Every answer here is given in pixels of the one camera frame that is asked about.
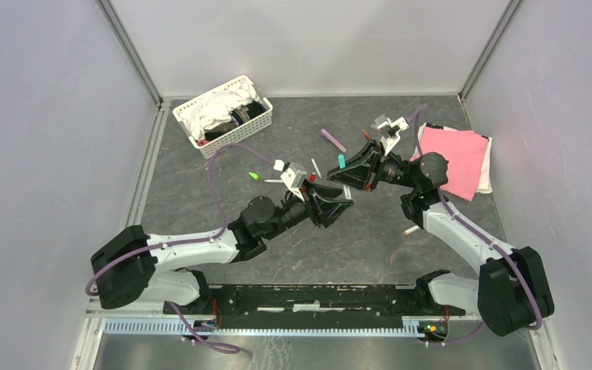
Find white cloth in basket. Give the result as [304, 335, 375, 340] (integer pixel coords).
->
[178, 82, 260, 140]

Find white cable duct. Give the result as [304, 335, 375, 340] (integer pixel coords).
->
[103, 318, 425, 338]

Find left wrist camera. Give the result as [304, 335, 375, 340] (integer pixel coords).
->
[274, 160, 308, 201]

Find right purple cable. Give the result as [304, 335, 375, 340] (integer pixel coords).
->
[410, 108, 545, 345]

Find teal pen cap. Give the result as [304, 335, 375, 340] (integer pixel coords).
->
[338, 154, 346, 169]

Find white plastic basket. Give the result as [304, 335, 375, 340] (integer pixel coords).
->
[173, 76, 274, 159]

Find dark cloth in basket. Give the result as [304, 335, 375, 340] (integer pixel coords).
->
[230, 101, 266, 127]

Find purple pen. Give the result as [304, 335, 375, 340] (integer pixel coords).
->
[320, 129, 347, 153]

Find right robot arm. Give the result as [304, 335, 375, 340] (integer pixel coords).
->
[327, 140, 554, 337]

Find teal white marker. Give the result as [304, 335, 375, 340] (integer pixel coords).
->
[343, 185, 352, 200]

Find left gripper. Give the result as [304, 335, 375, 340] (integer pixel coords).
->
[264, 178, 354, 241]

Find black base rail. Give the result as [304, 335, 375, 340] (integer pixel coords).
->
[179, 284, 465, 329]

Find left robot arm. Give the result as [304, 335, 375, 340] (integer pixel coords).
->
[86, 182, 354, 315]

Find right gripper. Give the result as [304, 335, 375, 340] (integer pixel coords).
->
[328, 139, 419, 191]

